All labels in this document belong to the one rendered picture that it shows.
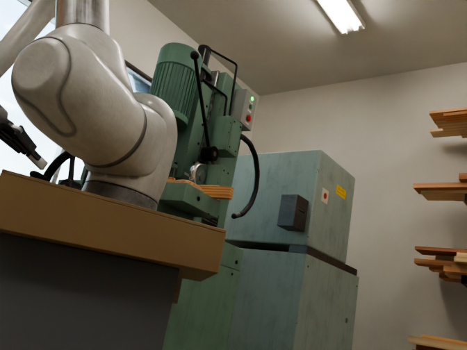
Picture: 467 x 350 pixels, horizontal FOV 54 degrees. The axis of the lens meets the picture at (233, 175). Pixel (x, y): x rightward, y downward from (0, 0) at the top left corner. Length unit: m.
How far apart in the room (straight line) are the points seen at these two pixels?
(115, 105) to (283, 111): 3.80
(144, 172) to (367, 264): 2.91
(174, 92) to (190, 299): 0.76
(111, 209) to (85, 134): 0.13
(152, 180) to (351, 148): 3.20
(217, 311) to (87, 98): 1.20
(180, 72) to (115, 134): 1.03
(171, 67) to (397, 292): 2.41
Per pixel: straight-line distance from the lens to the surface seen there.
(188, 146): 1.83
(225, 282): 1.83
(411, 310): 3.53
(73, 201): 0.77
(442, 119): 3.40
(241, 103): 2.02
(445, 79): 4.03
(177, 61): 1.84
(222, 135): 1.86
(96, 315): 0.81
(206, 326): 1.76
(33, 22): 1.30
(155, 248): 0.74
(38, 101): 0.77
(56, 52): 0.77
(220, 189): 1.55
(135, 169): 0.90
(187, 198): 1.43
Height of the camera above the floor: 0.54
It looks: 16 degrees up
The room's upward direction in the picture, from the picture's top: 11 degrees clockwise
